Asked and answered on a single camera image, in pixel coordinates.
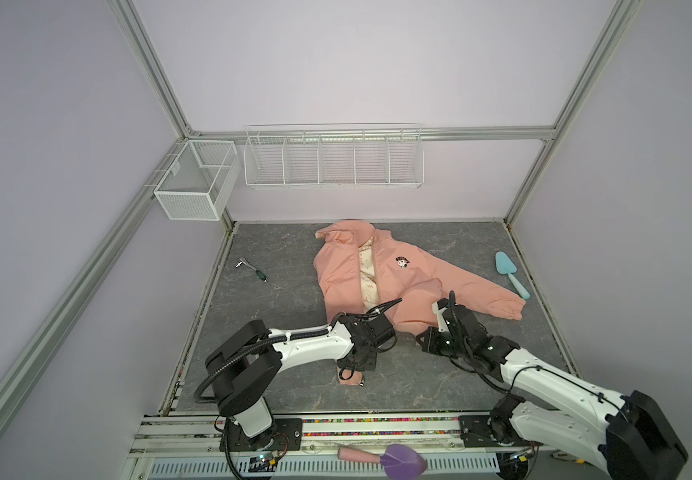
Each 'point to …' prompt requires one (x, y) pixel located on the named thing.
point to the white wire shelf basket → (333, 156)
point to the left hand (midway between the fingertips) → (362, 367)
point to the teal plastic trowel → (505, 266)
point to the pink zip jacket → (363, 269)
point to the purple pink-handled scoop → (401, 462)
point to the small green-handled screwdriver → (262, 276)
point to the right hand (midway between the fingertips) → (417, 339)
